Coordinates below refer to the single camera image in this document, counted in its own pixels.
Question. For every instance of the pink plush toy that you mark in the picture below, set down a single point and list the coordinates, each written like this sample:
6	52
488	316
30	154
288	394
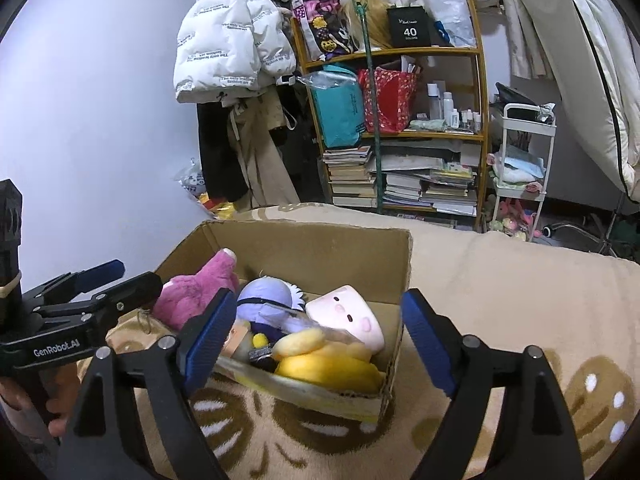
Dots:
200	292

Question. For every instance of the clear plastic bag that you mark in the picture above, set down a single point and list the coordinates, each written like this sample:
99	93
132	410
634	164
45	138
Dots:
327	79

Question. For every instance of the red gift bag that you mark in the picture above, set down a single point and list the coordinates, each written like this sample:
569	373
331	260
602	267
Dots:
392	100

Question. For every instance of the group of white bottles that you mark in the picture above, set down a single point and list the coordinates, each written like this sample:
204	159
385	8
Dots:
435	102

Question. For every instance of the white puffer jacket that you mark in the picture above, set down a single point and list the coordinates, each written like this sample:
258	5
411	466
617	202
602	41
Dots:
215	35

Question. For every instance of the black coat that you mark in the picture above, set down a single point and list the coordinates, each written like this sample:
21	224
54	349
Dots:
212	150

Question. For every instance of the printed plastic bag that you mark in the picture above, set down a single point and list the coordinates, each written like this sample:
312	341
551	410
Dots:
192	180

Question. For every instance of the black flat case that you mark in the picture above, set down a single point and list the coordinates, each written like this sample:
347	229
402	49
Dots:
510	92

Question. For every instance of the yellow red packet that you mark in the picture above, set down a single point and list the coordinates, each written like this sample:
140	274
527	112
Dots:
220	206

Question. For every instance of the cardboard box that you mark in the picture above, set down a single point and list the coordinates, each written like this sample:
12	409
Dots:
310	255

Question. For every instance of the wooden shelf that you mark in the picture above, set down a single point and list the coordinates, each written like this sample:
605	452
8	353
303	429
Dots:
390	51

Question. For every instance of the person's left hand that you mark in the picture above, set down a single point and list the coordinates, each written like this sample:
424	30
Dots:
62	417

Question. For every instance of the metal stand legs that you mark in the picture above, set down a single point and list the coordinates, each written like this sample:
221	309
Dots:
614	230

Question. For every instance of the beige patterned blanket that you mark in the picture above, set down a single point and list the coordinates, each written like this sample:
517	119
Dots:
500	285

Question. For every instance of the mint green pouch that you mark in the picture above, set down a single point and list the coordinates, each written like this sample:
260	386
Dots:
427	125

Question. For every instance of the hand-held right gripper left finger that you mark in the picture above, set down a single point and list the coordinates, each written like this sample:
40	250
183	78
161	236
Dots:
210	340

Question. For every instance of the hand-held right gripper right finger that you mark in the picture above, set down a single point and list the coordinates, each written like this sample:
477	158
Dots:
430	340

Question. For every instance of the green pole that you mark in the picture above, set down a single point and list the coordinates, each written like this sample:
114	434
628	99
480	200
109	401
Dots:
372	110

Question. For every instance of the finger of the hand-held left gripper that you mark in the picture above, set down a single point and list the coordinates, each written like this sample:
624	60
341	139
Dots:
102	270
135	292

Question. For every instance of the pile of small plush toys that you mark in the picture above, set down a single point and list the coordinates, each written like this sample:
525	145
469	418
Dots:
510	220

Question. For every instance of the light purple plush doll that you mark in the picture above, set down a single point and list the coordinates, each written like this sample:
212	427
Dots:
265	300

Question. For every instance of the stack of books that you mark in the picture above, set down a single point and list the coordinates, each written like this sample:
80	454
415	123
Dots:
350	175

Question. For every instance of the white cube plush toy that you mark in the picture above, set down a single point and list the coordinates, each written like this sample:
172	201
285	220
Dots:
345	315

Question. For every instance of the yellow plush toy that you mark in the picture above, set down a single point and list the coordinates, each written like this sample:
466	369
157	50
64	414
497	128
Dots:
320	367

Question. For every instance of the white plastic bag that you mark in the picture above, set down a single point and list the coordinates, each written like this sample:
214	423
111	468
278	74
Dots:
445	0

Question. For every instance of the folded blue white cloths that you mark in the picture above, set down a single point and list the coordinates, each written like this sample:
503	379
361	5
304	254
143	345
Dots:
517	170

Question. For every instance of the white softbox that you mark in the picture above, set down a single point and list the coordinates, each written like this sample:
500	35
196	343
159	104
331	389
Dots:
585	60

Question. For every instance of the teal bag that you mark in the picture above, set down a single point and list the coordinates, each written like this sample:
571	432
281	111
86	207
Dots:
337	110

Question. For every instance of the black box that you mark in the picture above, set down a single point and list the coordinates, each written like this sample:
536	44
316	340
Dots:
410	27

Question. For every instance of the blonde wig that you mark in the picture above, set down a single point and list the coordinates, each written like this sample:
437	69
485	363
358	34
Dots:
379	22

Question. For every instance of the white trolley cart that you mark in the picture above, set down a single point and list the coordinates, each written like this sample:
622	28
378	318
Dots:
530	127

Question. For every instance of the beige coat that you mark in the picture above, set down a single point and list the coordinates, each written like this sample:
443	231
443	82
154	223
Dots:
260	160

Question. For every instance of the black pink patterned bag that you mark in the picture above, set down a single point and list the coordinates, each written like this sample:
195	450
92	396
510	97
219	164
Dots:
320	25

